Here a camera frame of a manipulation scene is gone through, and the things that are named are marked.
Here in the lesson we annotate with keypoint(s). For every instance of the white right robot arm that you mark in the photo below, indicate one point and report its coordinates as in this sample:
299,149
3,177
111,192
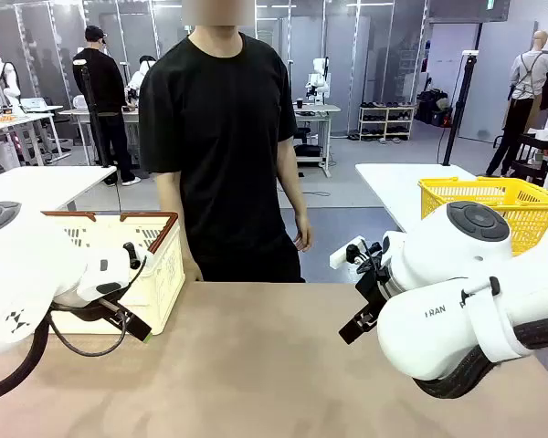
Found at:
438,319

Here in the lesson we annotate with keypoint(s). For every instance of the white shoe rack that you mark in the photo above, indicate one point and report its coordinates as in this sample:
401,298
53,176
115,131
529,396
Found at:
386,119

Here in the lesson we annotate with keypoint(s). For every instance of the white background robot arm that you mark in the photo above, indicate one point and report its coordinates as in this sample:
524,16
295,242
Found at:
317,77
141,75

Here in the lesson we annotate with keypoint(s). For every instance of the black stand with white top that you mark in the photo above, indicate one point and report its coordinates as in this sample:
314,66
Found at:
458,114

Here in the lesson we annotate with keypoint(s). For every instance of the person's right hand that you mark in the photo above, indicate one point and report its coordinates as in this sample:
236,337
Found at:
194,274

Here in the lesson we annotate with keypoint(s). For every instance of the black tripod pole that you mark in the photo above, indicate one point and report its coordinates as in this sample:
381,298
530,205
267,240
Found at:
102,150

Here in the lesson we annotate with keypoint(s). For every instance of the person's right forearm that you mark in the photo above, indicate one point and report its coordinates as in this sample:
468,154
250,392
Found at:
171,214

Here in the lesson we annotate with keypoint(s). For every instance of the person's left forearm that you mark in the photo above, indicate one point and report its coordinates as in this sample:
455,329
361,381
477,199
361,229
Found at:
292,182

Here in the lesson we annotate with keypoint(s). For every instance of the white background desk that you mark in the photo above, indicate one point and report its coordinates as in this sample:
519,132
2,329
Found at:
319,109

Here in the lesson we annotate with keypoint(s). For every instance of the cream basket with brown rim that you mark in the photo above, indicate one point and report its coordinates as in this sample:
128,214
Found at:
169,292

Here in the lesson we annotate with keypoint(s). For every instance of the person's left hand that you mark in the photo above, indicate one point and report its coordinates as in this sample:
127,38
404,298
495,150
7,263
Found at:
303,232

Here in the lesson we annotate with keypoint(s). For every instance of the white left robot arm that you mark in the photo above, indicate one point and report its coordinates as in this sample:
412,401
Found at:
23,274

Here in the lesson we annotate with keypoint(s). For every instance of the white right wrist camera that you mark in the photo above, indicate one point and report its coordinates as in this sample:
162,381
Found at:
340,257

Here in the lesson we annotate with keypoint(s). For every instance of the person in black t-shirt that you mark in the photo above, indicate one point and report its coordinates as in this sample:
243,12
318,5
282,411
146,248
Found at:
228,137

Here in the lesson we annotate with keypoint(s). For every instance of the mannequin with grey apron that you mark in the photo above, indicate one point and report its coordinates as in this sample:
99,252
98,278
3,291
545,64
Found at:
525,77

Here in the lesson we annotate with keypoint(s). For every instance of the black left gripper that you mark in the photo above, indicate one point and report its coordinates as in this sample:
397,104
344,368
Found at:
96,310

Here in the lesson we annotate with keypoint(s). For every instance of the yellow plastic shopping basket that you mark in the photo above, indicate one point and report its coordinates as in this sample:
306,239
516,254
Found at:
530,205

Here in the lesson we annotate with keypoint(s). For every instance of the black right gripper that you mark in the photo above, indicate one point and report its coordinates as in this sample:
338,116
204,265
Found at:
378,292

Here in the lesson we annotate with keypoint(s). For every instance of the white background table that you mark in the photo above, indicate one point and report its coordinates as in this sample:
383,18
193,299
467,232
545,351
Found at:
73,111
9,119

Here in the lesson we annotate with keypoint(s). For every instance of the black chair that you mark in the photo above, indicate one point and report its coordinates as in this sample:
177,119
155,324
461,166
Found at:
530,146

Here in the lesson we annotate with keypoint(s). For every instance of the black bags pile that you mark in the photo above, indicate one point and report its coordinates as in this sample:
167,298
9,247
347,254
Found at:
431,109

